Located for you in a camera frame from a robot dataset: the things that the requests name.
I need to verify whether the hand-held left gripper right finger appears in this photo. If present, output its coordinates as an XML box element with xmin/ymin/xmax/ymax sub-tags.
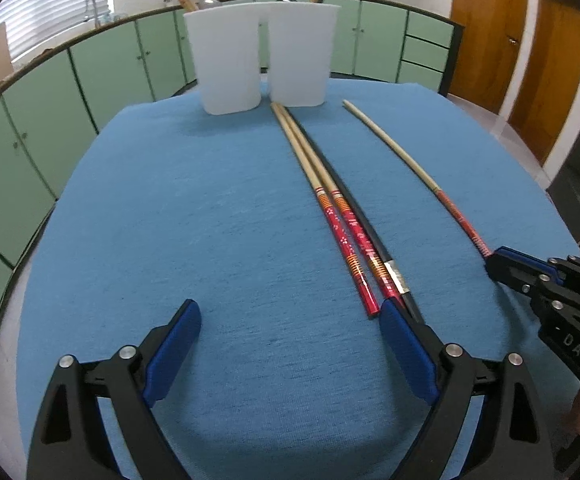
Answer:
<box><xmin>379</xmin><ymin>300</ymin><xmax>553</xmax><ymax>480</ymax></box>

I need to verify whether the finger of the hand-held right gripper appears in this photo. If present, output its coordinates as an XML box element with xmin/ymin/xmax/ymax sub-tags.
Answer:
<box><xmin>485</xmin><ymin>255</ymin><xmax>546</xmax><ymax>297</ymax></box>
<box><xmin>495</xmin><ymin>246</ymin><xmax>580</xmax><ymax>286</ymax></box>

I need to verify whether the bundle of wooden chopsticks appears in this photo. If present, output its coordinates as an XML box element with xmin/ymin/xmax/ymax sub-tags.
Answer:
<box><xmin>287</xmin><ymin>110</ymin><xmax>426</xmax><ymax>323</ymax></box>

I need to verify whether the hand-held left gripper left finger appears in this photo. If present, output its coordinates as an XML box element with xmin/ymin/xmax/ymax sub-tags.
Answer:
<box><xmin>26</xmin><ymin>299</ymin><xmax>202</xmax><ymax>480</ymax></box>

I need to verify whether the blue table cloth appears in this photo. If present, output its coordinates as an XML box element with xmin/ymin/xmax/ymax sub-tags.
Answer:
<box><xmin>17</xmin><ymin>77</ymin><xmax>580</xmax><ymax>480</ymax></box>

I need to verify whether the green cabinet drawer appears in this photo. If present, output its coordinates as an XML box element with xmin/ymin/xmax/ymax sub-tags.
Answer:
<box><xmin>402</xmin><ymin>37</ymin><xmax>451</xmax><ymax>66</ymax></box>
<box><xmin>406</xmin><ymin>10</ymin><xmax>455</xmax><ymax>41</ymax></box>
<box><xmin>398</xmin><ymin>61</ymin><xmax>445</xmax><ymax>86</ymax></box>

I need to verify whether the white window blind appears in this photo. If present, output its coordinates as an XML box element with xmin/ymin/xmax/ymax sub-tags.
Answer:
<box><xmin>0</xmin><ymin>0</ymin><xmax>113</xmax><ymax>63</ymax></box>

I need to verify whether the white two-compartment utensil holder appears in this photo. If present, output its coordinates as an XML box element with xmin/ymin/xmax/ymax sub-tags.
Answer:
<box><xmin>182</xmin><ymin>1</ymin><xmax>342</xmax><ymax>116</ymax></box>

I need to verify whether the wooden door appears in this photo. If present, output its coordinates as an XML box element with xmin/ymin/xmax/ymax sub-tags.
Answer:
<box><xmin>447</xmin><ymin>0</ymin><xmax>530</xmax><ymax>115</ymax></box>
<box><xmin>507</xmin><ymin>0</ymin><xmax>580</xmax><ymax>166</ymax></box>

